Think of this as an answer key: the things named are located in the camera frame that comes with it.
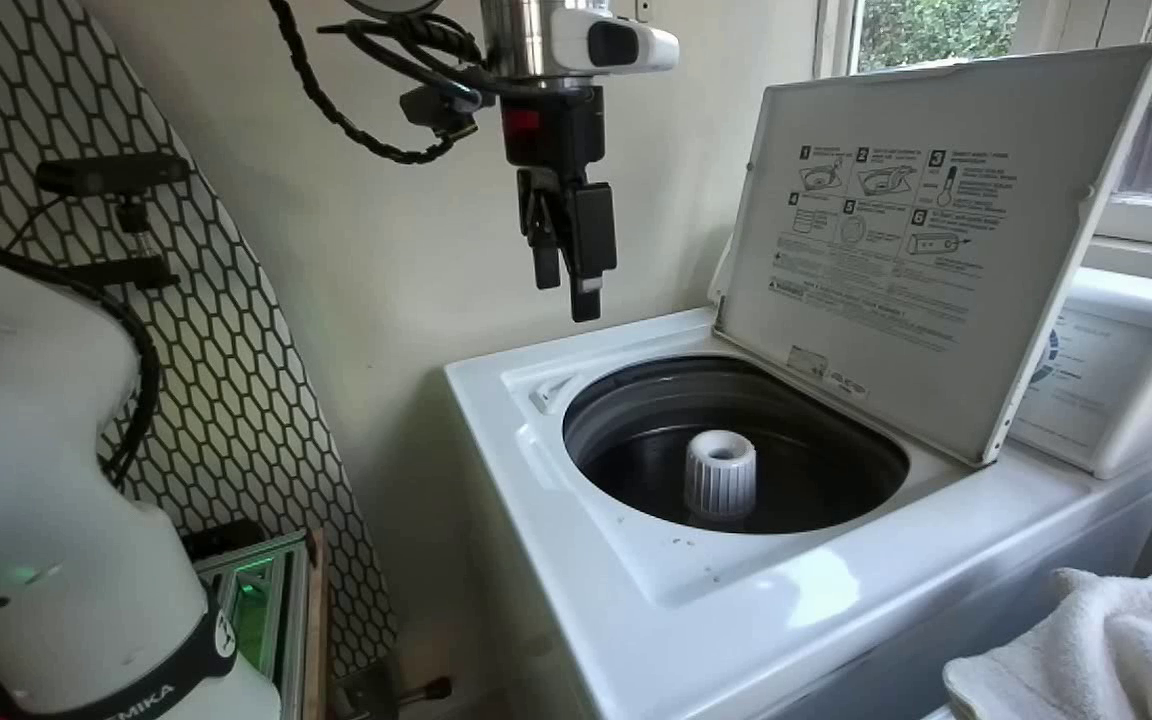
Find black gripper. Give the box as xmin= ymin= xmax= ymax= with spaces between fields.
xmin=501 ymin=82 xmax=615 ymax=322

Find big white cloth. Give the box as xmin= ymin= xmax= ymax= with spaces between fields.
xmin=943 ymin=571 xmax=1152 ymax=720

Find white top-load washing machine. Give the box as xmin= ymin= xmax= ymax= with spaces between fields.
xmin=448 ymin=266 xmax=1152 ymax=720

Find white washer agitator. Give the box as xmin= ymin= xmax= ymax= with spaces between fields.
xmin=683 ymin=426 xmax=755 ymax=519

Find white washer lid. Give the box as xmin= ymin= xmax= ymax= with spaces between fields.
xmin=714 ymin=43 xmax=1152 ymax=464

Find green lit control box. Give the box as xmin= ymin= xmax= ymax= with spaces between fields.
xmin=197 ymin=533 xmax=310 ymax=720

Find black hexagon mesh panel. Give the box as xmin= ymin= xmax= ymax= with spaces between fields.
xmin=0 ymin=0 xmax=400 ymax=713

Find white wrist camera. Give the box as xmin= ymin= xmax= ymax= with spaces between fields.
xmin=546 ymin=7 xmax=680 ymax=71

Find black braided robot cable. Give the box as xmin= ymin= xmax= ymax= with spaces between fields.
xmin=262 ymin=0 xmax=501 ymax=169

